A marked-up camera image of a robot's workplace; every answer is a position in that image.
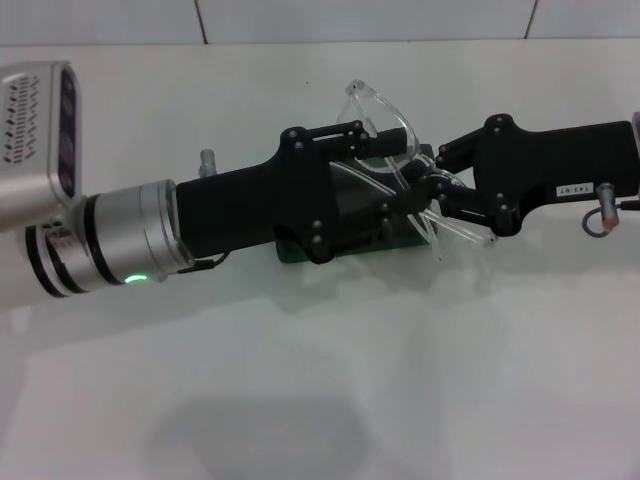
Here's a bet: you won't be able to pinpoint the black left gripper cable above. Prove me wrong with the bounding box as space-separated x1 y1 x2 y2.
177 252 231 274

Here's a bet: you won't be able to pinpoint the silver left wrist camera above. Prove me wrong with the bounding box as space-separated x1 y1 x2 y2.
0 60 87 234

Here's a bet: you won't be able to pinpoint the blue right gripper cable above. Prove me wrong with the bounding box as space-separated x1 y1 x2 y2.
582 197 640 237

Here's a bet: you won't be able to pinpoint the silver right cable plug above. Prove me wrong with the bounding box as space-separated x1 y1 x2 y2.
597 182 622 234

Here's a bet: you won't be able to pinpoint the green glasses case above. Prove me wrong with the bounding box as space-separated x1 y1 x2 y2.
277 142 441 266

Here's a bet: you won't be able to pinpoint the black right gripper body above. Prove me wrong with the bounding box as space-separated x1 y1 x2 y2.
472 113 640 239

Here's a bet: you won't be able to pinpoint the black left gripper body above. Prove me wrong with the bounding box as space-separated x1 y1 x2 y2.
177 125 341 266

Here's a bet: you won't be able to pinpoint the clear white glasses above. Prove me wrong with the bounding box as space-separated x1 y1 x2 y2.
337 77 501 264

